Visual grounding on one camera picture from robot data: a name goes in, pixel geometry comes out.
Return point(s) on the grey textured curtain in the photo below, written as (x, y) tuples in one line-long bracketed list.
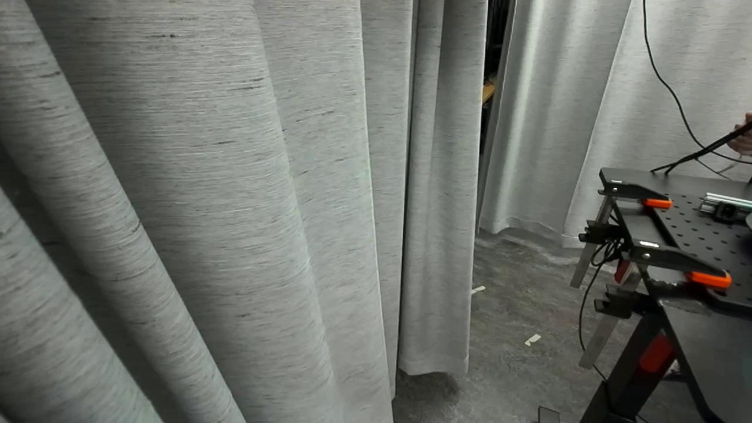
[(196, 195)]

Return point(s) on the white paper scrap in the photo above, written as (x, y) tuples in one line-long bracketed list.
[(535, 339), (477, 289)]

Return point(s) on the smooth pale grey curtain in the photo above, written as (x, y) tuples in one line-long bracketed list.
[(565, 118)]

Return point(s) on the black table leg red latch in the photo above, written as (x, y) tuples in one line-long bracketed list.
[(625, 377)]

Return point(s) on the black slanted rod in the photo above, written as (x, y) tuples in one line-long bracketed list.
[(702, 155)]

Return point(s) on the black perforated work table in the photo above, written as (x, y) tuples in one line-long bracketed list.
[(706, 236)]

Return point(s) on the white grey flat device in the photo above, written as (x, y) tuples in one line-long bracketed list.
[(730, 206)]

